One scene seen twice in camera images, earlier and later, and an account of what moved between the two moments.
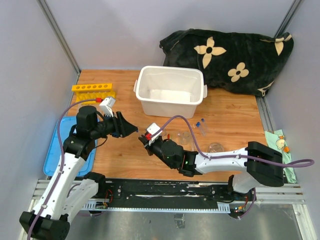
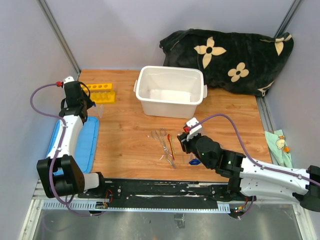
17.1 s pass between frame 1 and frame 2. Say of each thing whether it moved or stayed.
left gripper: moved
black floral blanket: stayed
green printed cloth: stayed
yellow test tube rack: stayed
